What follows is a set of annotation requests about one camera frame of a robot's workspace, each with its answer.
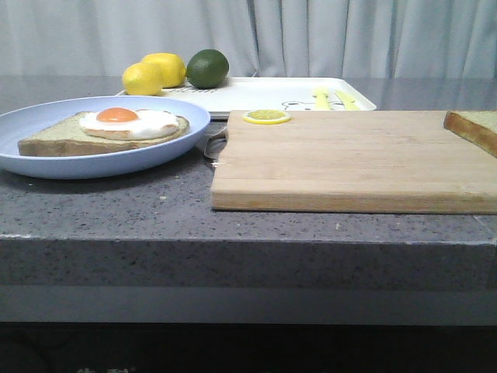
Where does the light blue round plate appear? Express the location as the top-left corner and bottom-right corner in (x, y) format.
(1, 96), (210, 180)

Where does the bread slice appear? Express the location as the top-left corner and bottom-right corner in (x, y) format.
(443, 110), (496, 157)
(18, 111), (189, 157)

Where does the white rectangular tray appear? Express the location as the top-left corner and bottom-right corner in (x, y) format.
(115, 76), (377, 120)

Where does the lemon slice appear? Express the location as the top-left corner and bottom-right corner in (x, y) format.
(242, 110), (291, 125)

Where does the wooden cutting board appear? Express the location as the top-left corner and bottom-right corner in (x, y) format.
(210, 110), (496, 214)

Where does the fried egg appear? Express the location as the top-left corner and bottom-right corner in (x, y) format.
(79, 107), (179, 141)

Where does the green lime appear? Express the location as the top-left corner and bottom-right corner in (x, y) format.
(186, 49), (229, 89)

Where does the yellow plastic knife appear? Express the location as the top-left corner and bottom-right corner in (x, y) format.
(335, 90), (360, 111)

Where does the rear yellow lemon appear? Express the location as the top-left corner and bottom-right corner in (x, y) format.
(141, 52), (186, 89)

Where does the yellow lemon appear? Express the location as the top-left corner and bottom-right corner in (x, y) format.
(141, 52), (186, 89)
(121, 62), (163, 96)

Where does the front yellow lemon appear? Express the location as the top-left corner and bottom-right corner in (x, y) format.
(121, 62), (163, 96)

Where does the grey curtain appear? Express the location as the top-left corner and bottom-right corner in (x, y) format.
(1, 1), (496, 78)

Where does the metal cutting board handle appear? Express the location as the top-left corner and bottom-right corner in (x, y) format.
(203, 130), (228, 163)

